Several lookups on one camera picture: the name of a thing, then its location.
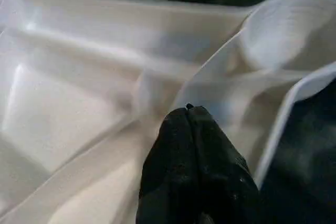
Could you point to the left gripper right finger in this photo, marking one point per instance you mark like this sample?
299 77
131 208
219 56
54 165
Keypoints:
226 182

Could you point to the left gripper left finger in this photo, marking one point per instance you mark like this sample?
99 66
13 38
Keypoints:
168 182

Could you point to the white plastic table top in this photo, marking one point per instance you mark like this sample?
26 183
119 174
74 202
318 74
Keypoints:
105 77

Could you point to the black plastic mat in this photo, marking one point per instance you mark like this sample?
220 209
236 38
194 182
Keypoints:
310 156

